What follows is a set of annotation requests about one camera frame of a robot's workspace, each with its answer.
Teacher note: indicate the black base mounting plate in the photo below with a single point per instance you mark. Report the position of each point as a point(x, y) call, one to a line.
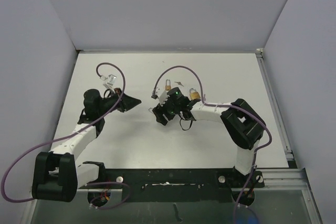
point(223, 185)

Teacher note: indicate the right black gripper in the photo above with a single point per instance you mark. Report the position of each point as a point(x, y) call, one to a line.
point(159, 110)

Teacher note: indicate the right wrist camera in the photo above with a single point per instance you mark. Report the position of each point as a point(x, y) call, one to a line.
point(160, 95)

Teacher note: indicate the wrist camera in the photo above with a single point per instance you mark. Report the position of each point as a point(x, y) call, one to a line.
point(109, 81)
point(160, 95)

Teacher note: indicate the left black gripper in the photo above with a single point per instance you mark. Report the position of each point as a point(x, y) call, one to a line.
point(127, 103)

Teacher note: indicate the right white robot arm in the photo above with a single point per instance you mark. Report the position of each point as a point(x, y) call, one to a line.
point(241, 122)

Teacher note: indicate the aluminium frame rail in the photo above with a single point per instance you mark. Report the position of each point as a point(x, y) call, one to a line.
point(292, 161)

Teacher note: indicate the wide brass padlock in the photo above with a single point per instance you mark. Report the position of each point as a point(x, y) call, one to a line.
point(194, 94)

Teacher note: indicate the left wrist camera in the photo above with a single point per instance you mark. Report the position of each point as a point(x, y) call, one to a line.
point(109, 81)

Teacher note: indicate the long-shackle brass padlock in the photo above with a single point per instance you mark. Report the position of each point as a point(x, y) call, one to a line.
point(167, 85)

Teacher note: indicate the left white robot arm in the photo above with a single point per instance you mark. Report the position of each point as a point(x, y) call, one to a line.
point(57, 176)

